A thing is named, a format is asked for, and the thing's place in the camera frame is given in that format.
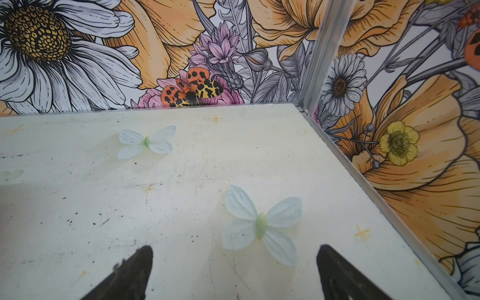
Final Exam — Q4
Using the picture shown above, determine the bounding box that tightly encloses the aluminium table edge rail right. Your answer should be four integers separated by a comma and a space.
295, 104, 469, 300

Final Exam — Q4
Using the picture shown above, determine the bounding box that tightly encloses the aluminium corner post right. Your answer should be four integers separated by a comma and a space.
299, 0, 356, 116

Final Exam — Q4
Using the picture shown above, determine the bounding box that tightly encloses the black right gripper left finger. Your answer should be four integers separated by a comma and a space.
81, 245, 153, 300

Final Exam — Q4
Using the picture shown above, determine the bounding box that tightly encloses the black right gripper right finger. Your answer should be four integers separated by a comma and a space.
316, 244, 391, 300

